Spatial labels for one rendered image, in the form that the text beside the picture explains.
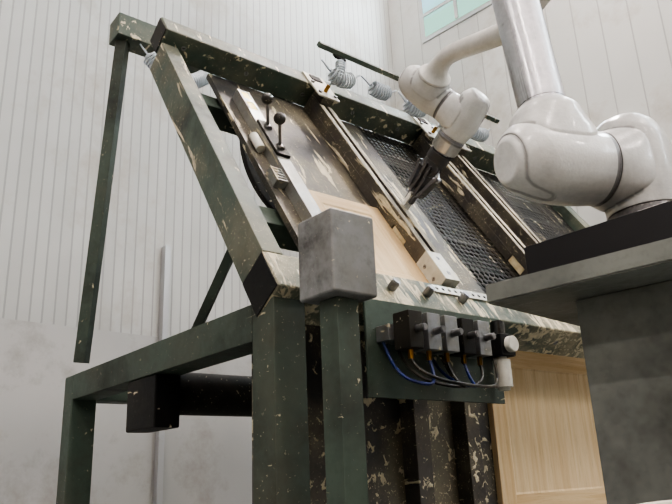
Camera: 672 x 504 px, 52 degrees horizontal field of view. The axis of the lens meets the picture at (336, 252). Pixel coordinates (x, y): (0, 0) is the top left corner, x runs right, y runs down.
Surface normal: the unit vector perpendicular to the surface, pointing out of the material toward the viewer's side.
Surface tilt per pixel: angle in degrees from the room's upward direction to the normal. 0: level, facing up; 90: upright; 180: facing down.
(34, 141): 90
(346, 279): 90
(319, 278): 90
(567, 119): 81
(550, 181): 140
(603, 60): 90
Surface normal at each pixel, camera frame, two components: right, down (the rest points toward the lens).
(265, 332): -0.78, -0.16
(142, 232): 0.70, -0.25
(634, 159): 0.22, -0.21
